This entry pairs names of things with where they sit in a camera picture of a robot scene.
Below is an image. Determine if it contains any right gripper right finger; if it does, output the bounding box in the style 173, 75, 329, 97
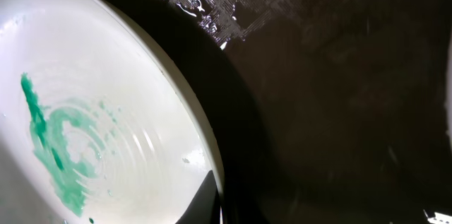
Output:
423, 210, 452, 224

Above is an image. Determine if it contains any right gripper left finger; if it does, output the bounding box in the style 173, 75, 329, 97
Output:
176, 170, 220, 224

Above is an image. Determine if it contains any white plate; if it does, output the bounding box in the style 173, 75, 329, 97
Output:
1, 0, 224, 223

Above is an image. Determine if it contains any dark brown serving tray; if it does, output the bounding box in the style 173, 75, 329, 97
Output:
105, 0, 451, 223

